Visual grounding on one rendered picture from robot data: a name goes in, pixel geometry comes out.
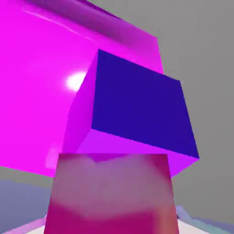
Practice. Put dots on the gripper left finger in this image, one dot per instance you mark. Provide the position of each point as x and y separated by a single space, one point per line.
33 226

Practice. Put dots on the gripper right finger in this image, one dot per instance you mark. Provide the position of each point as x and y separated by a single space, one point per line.
193 225

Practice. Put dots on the small red cube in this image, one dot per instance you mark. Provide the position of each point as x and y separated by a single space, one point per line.
111 201

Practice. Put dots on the small blue cube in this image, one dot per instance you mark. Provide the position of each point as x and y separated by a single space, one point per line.
139 106

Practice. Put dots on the large magenta box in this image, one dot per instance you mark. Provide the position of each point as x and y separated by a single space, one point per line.
34 87

